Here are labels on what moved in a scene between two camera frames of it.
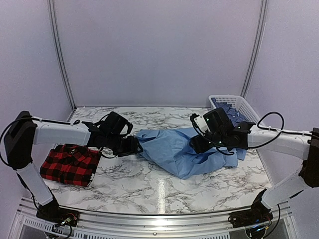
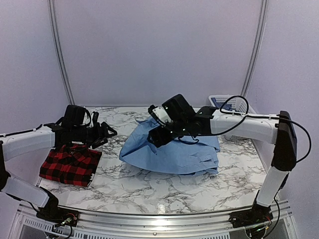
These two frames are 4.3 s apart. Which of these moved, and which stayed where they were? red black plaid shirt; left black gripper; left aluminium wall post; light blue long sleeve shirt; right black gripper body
Moved: right black gripper body; left black gripper; light blue long sleeve shirt
Stayed: left aluminium wall post; red black plaid shirt
